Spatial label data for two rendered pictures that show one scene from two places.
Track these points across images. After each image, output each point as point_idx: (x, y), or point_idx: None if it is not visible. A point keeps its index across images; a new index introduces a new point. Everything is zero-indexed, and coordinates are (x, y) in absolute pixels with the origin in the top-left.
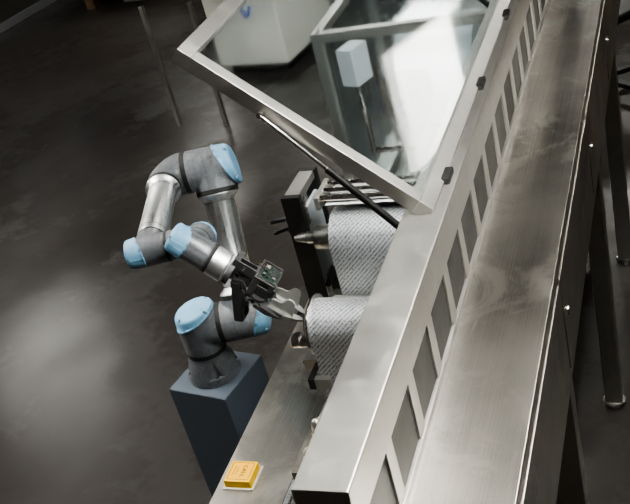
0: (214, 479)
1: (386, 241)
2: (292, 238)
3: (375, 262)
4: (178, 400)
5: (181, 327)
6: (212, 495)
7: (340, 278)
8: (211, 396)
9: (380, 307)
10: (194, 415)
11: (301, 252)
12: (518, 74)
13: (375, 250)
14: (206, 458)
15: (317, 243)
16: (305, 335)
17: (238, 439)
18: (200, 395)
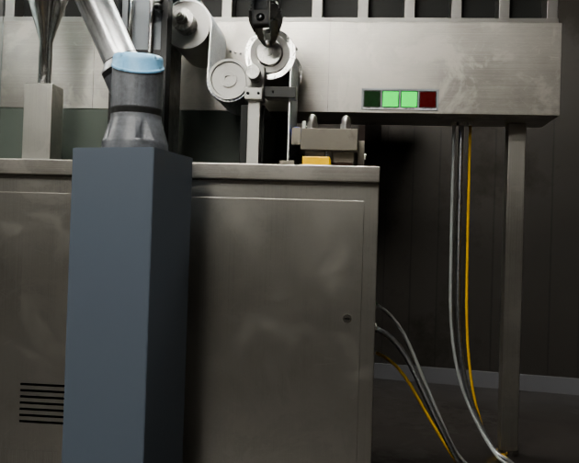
0: (157, 309)
1: (220, 30)
2: (167, 15)
3: (218, 45)
4: (158, 165)
5: (159, 62)
6: (148, 346)
7: (210, 51)
8: (183, 155)
9: None
10: (165, 189)
11: (168, 32)
12: (73, 11)
13: (219, 35)
14: (158, 268)
15: (193, 19)
16: (289, 49)
17: (189, 220)
18: (176, 153)
